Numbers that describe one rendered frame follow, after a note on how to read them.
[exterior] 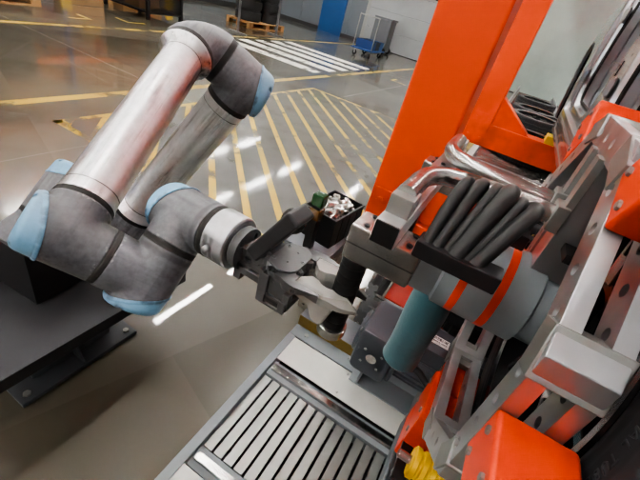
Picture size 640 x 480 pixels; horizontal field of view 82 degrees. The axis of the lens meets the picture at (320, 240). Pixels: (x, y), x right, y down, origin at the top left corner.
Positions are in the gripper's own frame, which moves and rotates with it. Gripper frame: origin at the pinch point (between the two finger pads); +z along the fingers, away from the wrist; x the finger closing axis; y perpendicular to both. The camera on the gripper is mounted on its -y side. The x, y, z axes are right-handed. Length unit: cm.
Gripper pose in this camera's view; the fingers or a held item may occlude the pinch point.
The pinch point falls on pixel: (354, 297)
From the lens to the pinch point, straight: 52.3
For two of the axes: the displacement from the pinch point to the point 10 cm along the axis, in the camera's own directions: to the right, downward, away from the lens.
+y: -2.3, 8.0, 5.5
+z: 8.5, 4.4, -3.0
